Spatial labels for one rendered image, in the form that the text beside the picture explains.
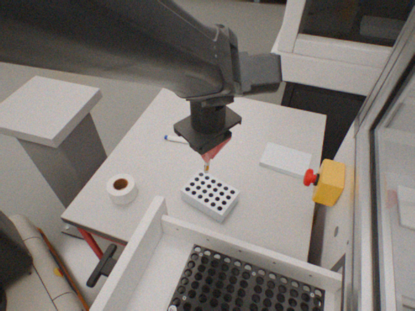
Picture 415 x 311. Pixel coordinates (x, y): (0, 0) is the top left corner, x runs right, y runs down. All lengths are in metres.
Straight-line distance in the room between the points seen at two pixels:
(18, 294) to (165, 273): 0.83
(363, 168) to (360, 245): 0.15
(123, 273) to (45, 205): 1.39
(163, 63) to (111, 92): 2.32
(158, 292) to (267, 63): 0.42
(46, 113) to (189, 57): 0.92
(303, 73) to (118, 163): 0.67
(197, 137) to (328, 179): 0.30
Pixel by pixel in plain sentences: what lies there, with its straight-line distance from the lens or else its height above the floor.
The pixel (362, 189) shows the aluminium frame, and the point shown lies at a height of 0.99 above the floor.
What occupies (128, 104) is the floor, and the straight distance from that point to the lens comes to 2.32.
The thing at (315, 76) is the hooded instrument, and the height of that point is 0.84.
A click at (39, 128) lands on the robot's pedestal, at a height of 0.76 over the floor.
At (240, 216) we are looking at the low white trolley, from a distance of 0.71.
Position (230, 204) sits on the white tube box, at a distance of 0.68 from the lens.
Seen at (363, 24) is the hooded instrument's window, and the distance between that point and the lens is 1.01.
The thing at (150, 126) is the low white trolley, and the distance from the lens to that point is 0.93.
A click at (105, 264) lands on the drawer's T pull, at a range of 0.52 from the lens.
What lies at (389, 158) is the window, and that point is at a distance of 0.52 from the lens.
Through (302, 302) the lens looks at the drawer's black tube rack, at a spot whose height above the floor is 0.90.
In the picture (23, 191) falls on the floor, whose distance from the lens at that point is 1.98.
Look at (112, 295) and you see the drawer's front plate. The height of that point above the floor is 0.92.
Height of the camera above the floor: 1.37
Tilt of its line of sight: 49 degrees down
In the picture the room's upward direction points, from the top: straight up
